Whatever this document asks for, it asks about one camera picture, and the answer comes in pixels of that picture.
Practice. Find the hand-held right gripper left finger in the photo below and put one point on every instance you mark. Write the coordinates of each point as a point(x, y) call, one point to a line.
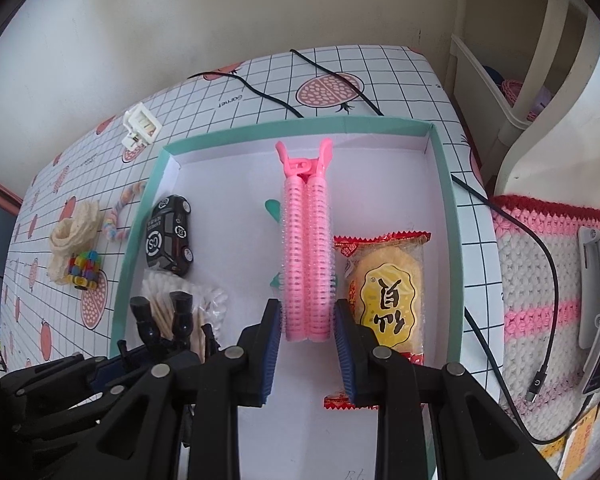
point(272, 350)

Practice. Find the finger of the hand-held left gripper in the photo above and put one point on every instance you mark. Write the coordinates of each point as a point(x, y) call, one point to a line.
point(55, 372)
point(75, 410)

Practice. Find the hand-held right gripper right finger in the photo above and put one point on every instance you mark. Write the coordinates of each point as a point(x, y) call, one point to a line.
point(344, 355)

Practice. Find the yellow rice cracker packet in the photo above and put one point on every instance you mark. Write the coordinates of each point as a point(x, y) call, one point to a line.
point(387, 300)

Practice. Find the bag of cotton swabs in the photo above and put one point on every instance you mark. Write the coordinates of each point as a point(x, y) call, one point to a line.
point(207, 305)

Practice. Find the black plastic claw clip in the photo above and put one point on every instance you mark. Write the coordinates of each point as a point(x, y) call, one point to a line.
point(180, 315)

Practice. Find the pink hair roller clip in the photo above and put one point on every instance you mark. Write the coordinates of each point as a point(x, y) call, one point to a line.
point(307, 250)

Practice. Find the cream lace scrunchie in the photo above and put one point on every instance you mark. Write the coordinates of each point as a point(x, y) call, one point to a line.
point(72, 240)

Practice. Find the green plastic dragonfly toy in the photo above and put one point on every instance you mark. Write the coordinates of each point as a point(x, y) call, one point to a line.
point(274, 210)

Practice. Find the black toy car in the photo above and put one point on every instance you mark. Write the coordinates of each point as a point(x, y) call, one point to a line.
point(169, 232)

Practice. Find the teal shallow cardboard box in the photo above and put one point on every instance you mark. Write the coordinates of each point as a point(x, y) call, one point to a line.
point(380, 200)

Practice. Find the pink and white crochet mat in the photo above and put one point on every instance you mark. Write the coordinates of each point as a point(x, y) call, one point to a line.
point(530, 270)

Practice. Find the yellow paper tag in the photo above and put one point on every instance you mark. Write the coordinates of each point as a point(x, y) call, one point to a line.
point(580, 435)

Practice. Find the pomegranate print grid tablecloth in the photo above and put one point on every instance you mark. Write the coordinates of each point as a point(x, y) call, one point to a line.
point(230, 85)

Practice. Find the white cut-out shelf organizer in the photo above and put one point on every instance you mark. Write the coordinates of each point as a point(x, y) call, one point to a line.
point(540, 85)

